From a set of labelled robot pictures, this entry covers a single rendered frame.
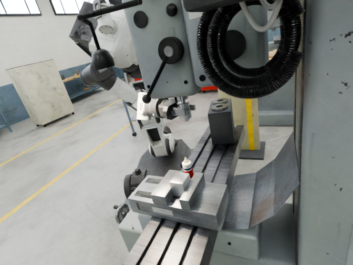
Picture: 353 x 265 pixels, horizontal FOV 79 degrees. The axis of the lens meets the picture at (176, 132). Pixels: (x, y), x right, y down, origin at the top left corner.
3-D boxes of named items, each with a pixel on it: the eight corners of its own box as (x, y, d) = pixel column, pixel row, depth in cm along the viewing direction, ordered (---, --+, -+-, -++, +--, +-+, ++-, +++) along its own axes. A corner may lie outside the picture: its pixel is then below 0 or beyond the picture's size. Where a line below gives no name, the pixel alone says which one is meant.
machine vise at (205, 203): (132, 212, 85) (123, 190, 80) (151, 187, 97) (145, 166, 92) (218, 231, 69) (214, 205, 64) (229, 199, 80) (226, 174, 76)
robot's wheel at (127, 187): (134, 189, 183) (127, 169, 175) (139, 188, 182) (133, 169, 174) (128, 206, 165) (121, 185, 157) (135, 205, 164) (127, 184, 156)
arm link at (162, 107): (164, 103, 76) (142, 101, 84) (169, 127, 80) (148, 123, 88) (186, 92, 84) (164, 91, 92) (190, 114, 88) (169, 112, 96)
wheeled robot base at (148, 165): (145, 157, 224) (136, 128, 210) (195, 149, 218) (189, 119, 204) (132, 201, 166) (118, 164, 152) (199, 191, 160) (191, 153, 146)
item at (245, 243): (142, 235, 98) (135, 216, 94) (173, 186, 126) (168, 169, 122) (259, 263, 77) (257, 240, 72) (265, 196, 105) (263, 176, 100)
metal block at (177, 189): (173, 195, 77) (169, 182, 75) (179, 184, 82) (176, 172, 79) (186, 197, 75) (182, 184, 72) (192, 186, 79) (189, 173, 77)
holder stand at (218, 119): (211, 145, 120) (206, 111, 112) (215, 128, 139) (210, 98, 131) (234, 143, 116) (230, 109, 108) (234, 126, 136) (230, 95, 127)
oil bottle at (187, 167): (184, 180, 96) (179, 159, 92) (187, 174, 100) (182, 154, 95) (192, 181, 95) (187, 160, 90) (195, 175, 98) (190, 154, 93)
